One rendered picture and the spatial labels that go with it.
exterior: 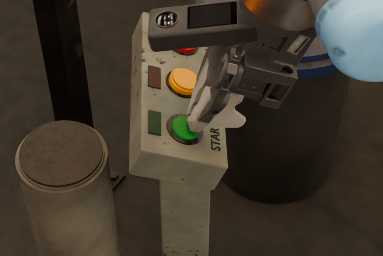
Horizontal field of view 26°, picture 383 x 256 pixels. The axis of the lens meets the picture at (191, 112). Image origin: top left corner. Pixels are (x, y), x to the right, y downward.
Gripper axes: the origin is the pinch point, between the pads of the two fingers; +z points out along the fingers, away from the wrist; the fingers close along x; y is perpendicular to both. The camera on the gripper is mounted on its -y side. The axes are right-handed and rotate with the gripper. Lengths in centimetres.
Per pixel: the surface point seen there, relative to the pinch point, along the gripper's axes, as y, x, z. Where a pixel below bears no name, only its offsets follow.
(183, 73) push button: -0.4, 8.3, 0.6
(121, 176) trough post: 9, 38, 62
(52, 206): -12.1, -2.4, 18.5
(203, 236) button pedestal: 11.7, 2.5, 26.4
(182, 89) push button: -0.4, 5.8, 0.9
